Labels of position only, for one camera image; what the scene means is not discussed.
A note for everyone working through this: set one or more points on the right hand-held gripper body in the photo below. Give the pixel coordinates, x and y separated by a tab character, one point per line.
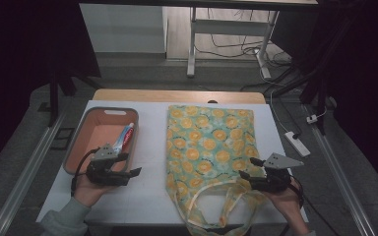
274	178

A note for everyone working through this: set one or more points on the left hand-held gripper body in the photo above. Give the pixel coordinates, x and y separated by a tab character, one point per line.
106	177

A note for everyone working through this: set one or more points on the toothpaste tube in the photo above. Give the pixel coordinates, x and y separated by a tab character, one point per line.
124	137

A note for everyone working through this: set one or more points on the pink basket with grey rim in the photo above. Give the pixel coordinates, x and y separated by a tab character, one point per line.
95	137

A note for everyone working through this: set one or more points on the yellow flowered cloth tote bag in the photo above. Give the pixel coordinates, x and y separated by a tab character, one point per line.
206	144

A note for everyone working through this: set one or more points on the person's left hand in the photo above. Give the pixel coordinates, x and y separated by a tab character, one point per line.
88	191

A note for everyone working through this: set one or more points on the person's right hand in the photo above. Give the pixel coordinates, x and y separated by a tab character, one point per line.
287	200

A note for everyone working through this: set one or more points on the white power strip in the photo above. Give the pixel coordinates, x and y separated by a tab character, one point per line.
297	143

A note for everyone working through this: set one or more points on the black floor socket plate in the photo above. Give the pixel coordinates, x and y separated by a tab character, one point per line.
62	138

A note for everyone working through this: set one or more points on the white plug adapter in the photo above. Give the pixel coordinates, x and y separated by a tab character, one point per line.
312	119

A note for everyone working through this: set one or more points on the wooden table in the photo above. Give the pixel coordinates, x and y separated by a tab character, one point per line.
177	96

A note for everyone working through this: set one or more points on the black stand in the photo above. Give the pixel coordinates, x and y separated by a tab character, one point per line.
54	98
321	88

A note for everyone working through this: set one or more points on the aluminium rail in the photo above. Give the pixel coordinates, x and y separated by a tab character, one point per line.
341	177
23	177

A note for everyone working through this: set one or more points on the white desk frame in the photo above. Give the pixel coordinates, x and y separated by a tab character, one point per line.
226	28

